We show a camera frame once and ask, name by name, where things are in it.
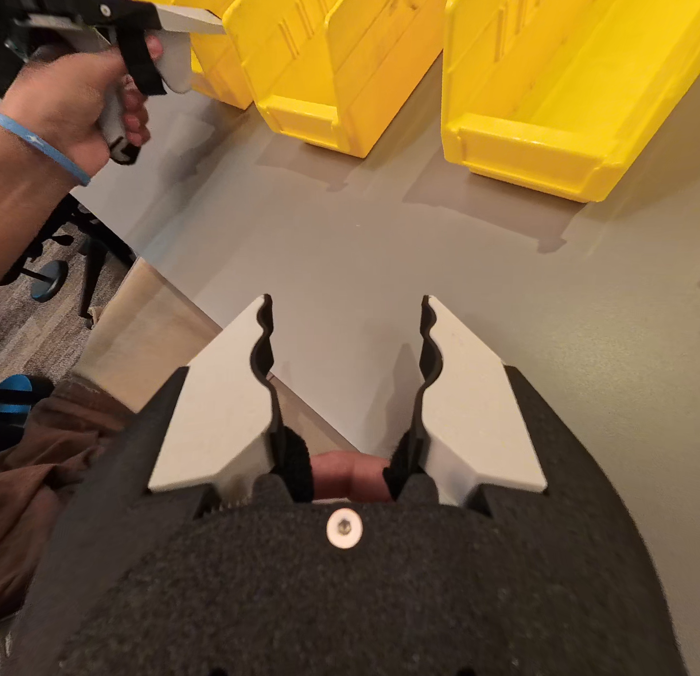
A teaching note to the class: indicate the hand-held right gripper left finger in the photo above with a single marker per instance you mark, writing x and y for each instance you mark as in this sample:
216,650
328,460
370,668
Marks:
219,413

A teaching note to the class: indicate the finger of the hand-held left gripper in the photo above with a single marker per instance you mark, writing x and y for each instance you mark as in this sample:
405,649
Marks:
186,20

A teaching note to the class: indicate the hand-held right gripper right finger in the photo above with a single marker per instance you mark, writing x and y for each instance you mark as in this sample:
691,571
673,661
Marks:
476,413

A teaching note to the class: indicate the yellow plastic bin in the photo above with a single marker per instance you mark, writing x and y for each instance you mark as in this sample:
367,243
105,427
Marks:
219,68
306,112
519,156

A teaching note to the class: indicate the person's left forearm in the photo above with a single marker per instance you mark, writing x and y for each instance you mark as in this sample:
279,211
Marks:
27,211

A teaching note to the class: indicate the grey desk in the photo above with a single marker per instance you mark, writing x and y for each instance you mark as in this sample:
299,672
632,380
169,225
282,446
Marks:
437,276

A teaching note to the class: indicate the person's left hand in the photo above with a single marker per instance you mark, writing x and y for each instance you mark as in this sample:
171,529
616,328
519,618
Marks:
60,101

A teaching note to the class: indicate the person's right hand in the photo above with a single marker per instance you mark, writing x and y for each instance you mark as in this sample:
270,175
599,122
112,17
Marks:
350,476

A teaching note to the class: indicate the person's beige trousers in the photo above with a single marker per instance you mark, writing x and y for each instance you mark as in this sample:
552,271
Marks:
142,331

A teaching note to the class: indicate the blue wristband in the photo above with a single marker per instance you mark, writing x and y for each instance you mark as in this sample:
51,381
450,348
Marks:
49,150

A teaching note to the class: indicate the person's brown sweater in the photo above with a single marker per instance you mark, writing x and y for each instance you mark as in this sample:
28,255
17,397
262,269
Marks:
44,468

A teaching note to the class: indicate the bright blue object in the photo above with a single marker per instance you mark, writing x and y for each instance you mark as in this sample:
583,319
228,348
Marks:
13,413

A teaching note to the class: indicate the black office chair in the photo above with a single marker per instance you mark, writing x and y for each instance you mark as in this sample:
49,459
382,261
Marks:
98,238

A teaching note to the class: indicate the round blue floor base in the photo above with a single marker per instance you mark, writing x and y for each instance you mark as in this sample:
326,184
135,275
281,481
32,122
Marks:
49,282

